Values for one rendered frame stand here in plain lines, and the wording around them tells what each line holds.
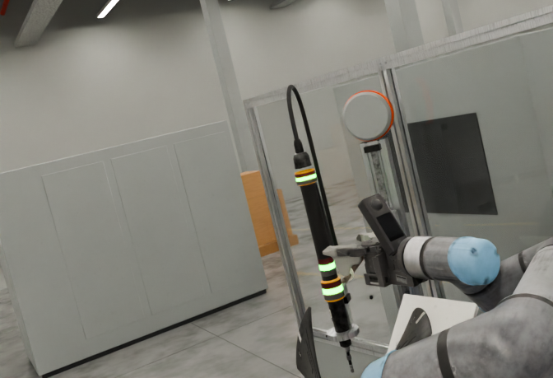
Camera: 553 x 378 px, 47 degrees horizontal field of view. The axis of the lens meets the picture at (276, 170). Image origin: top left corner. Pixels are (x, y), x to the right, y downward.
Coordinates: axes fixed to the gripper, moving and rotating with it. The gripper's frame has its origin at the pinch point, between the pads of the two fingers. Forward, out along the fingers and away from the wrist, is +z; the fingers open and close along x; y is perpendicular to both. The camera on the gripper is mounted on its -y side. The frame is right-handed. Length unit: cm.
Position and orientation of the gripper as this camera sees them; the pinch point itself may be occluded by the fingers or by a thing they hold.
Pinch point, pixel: (342, 242)
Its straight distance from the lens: 131.8
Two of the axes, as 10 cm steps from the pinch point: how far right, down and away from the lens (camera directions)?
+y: 2.3, 9.7, 0.8
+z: -5.5, 0.6, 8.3
